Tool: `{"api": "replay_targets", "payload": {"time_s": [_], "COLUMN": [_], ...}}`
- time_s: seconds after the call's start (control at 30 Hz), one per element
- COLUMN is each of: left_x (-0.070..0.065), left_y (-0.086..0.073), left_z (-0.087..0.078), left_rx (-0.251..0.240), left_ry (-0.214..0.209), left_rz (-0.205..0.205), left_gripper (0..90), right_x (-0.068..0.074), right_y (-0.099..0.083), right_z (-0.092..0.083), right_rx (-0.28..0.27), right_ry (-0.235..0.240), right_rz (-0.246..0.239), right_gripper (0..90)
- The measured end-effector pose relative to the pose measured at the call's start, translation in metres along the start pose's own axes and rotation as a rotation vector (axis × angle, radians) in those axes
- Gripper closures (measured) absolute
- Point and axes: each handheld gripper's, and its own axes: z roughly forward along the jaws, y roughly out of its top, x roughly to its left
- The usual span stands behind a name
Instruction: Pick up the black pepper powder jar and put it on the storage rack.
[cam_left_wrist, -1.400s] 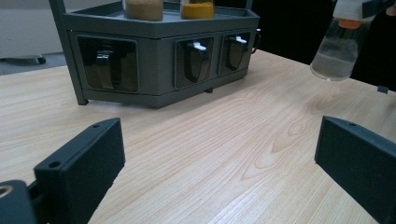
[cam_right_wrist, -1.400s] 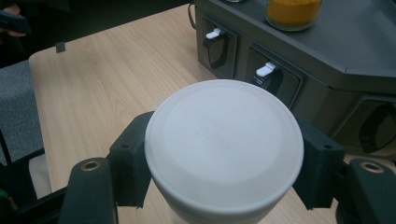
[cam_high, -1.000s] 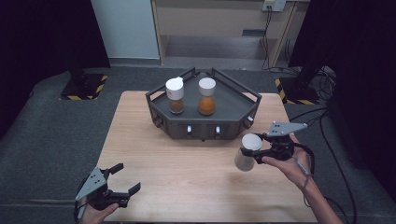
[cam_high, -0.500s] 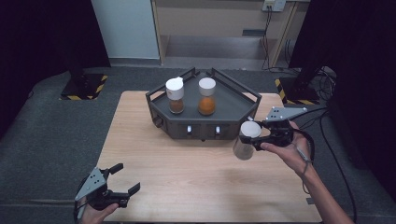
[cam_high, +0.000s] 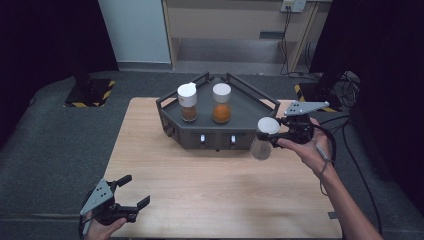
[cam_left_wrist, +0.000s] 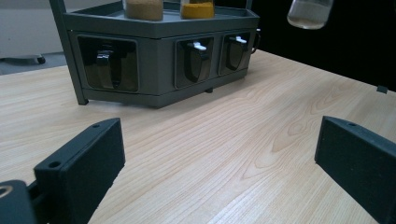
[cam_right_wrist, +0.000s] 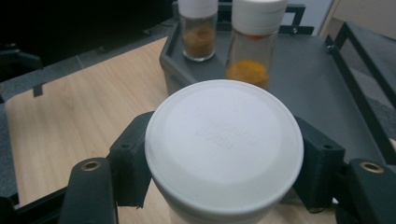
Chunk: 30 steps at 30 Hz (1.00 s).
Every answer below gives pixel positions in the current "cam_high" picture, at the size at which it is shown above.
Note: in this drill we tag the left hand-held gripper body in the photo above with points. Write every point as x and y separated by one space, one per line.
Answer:
100 198

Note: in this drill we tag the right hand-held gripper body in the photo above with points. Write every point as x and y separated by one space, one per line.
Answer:
300 128

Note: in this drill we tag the grey powder jar white lid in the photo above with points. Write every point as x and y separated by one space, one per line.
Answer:
268 125

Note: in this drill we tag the dark grey corner rack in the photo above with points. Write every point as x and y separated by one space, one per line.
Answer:
240 106

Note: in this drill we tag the orange powder jar white lid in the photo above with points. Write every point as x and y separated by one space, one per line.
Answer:
221 113

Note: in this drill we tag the person's right hand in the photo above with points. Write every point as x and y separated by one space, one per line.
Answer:
313 153

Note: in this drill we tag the person's left hand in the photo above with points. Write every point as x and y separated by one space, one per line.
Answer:
100 233

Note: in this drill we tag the black stand with striped base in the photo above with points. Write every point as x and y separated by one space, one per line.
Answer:
88 95
316 95

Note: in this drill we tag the small grey tape piece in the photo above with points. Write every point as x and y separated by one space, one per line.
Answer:
332 215

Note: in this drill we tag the dark curtain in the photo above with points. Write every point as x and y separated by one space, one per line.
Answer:
390 66
40 43

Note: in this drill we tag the wooden shelf unit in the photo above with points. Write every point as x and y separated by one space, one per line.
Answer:
226 23

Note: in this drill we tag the white cabinet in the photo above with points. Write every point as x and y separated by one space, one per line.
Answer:
136 30

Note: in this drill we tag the grey wall socket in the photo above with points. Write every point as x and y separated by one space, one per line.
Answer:
293 5

